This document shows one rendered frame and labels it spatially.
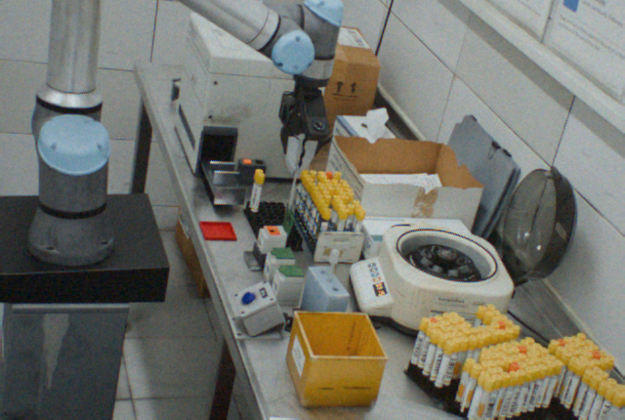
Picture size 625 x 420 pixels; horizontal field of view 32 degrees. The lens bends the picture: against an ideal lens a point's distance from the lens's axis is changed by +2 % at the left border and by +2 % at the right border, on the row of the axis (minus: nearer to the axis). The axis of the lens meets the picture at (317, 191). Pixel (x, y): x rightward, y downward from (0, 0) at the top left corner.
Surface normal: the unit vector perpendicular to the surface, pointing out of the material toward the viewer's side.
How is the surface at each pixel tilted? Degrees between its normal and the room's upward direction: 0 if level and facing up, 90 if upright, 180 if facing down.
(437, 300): 90
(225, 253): 0
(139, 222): 3
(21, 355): 90
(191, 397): 0
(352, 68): 89
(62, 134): 8
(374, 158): 91
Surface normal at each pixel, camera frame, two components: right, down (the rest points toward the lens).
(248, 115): 0.27, 0.47
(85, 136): 0.16, -0.82
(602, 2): -0.95, 0.01
